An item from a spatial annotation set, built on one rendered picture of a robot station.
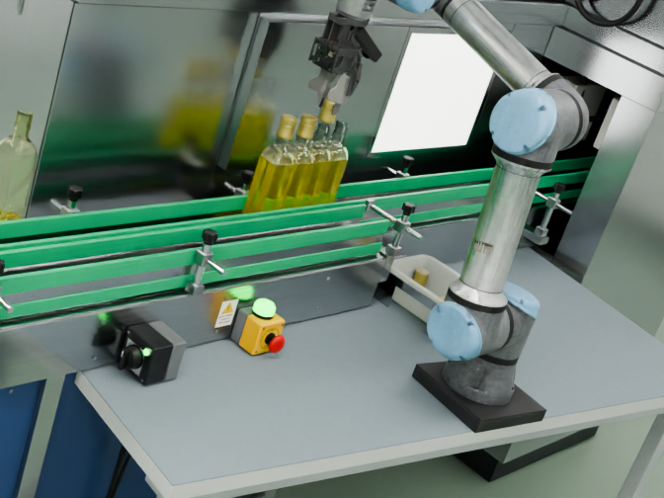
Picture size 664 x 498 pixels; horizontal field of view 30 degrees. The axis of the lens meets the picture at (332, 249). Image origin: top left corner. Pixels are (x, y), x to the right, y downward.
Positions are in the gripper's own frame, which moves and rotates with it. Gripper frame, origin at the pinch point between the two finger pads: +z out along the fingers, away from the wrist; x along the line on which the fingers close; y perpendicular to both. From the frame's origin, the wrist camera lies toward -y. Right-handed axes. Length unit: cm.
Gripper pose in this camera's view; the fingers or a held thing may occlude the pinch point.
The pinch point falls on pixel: (330, 105)
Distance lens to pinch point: 262.4
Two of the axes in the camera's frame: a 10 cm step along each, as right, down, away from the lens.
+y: -6.6, 1.1, -7.4
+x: 6.9, 4.8, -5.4
